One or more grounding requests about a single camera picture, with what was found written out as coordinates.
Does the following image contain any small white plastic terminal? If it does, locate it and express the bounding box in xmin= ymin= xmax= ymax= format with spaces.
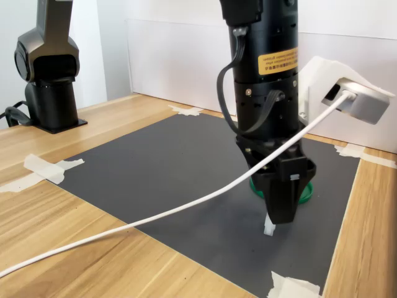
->
xmin=263 ymin=215 xmax=278 ymax=238

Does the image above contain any round green lid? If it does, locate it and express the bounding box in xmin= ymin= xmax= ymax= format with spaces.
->
xmin=249 ymin=176 xmax=314 ymax=206

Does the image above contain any folded white tape piece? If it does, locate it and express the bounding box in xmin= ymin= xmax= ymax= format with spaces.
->
xmin=334 ymin=143 xmax=365 ymax=159

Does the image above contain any torn white tape piece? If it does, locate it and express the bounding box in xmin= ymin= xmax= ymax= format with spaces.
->
xmin=267 ymin=270 xmax=322 ymax=298

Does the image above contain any long white tape strip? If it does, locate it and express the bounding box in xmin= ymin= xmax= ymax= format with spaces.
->
xmin=0 ymin=172 xmax=43 ymax=194
xmin=360 ymin=151 xmax=397 ymax=170

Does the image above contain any dark grey mat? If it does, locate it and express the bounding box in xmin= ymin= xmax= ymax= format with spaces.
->
xmin=56 ymin=113 xmax=361 ymax=298

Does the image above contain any crumpled white tape piece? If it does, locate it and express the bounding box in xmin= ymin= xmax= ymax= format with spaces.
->
xmin=167 ymin=104 xmax=204 ymax=117

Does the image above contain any wide white tape piece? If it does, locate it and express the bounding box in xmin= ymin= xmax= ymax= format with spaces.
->
xmin=23 ymin=153 xmax=86 ymax=185

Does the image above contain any white camera cable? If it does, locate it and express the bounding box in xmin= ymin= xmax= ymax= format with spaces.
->
xmin=0 ymin=90 xmax=357 ymax=279

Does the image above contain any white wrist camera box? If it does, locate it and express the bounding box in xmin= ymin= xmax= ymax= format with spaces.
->
xmin=298 ymin=55 xmax=391 ymax=126

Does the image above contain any black power cable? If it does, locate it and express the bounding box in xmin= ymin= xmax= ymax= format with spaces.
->
xmin=0 ymin=100 xmax=32 ymax=128

